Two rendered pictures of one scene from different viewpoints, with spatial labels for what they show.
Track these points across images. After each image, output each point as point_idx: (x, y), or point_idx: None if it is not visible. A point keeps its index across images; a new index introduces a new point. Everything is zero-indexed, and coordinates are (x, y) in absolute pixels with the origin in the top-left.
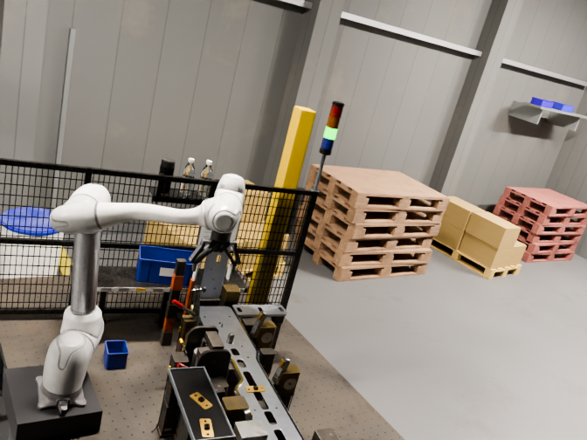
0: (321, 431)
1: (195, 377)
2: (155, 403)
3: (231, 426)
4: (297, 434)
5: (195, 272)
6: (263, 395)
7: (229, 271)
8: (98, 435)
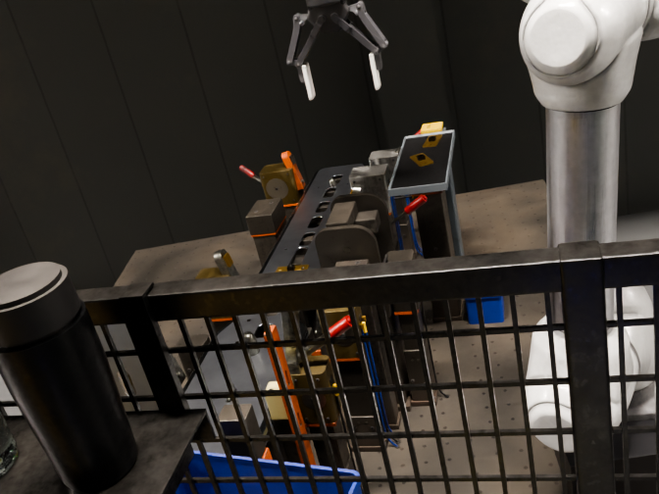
0: (265, 213)
1: (411, 180)
2: (421, 448)
3: (403, 141)
4: (290, 224)
5: (378, 71)
6: (287, 263)
7: (310, 78)
8: None
